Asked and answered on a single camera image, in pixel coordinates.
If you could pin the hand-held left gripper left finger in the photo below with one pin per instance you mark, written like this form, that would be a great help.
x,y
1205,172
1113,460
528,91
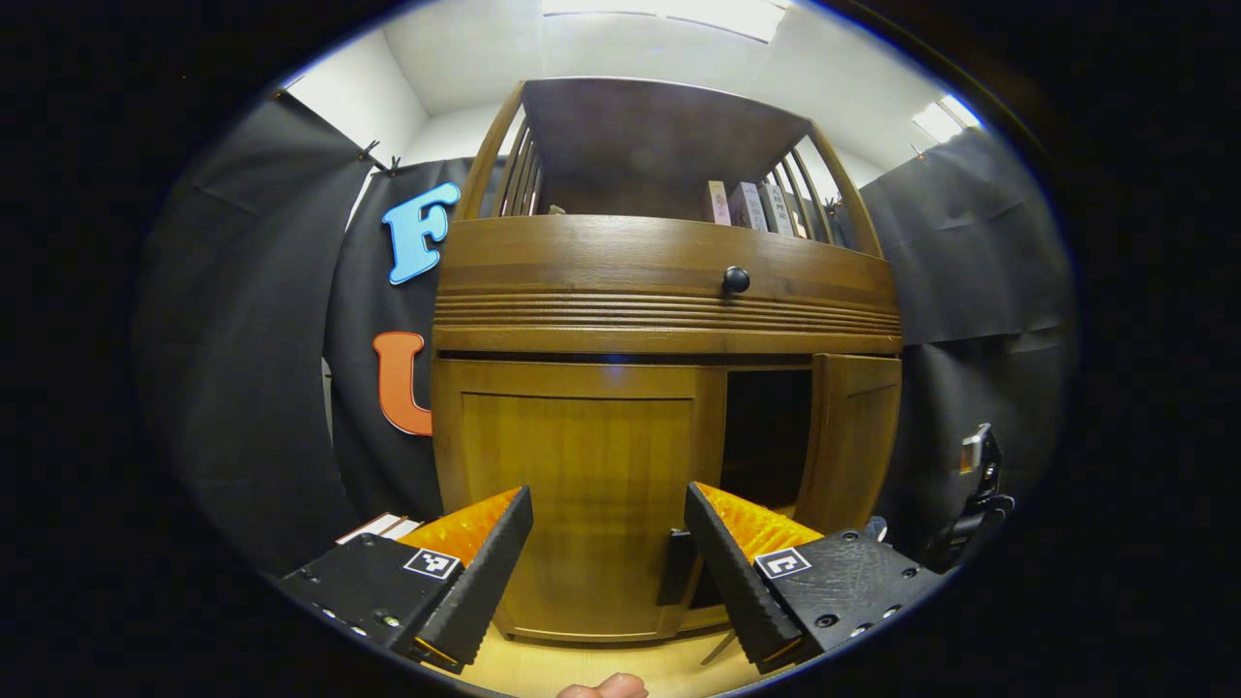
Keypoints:
x,y
485,582

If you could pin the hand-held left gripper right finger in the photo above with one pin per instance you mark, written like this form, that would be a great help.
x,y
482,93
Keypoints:
x,y
732,582

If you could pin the wooden shoe cabinet door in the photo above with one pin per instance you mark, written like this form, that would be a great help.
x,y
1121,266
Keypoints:
x,y
582,456
853,436

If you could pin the wooden double-door shoe cabinet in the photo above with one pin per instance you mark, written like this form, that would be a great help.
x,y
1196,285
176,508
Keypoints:
x,y
659,145

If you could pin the red and white book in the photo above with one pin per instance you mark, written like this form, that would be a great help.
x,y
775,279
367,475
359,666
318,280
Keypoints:
x,y
366,527

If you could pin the black round drawer knob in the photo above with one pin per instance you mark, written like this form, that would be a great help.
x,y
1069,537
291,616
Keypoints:
x,y
736,280

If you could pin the wooden ribbed drawer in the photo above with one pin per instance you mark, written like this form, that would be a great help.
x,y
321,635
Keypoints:
x,y
582,262

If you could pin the plain white book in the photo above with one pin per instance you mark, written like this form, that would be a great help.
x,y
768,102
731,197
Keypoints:
x,y
747,206

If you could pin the small ceiling light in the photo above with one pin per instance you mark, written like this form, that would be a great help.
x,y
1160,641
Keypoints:
x,y
945,118

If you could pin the large ceiling light panel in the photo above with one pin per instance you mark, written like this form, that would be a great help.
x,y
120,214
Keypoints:
x,y
679,12

